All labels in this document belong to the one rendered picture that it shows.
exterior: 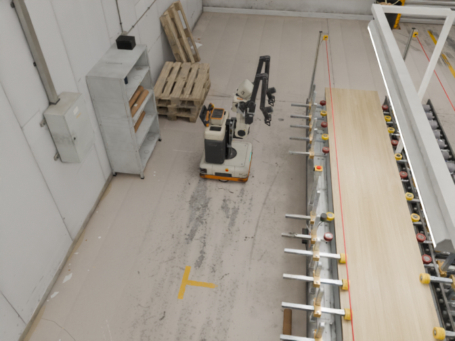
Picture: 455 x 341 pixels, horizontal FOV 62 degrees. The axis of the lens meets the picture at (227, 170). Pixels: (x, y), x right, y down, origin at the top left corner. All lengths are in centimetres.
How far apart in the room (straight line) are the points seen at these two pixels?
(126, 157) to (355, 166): 289
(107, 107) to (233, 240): 218
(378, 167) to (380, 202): 53
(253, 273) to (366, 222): 136
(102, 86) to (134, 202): 153
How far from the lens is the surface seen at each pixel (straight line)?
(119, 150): 518
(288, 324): 400
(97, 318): 428
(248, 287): 424
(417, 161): 217
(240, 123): 479
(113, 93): 467
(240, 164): 508
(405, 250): 372
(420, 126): 228
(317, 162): 473
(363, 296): 333
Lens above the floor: 365
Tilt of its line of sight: 43 degrees down
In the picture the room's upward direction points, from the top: straight up
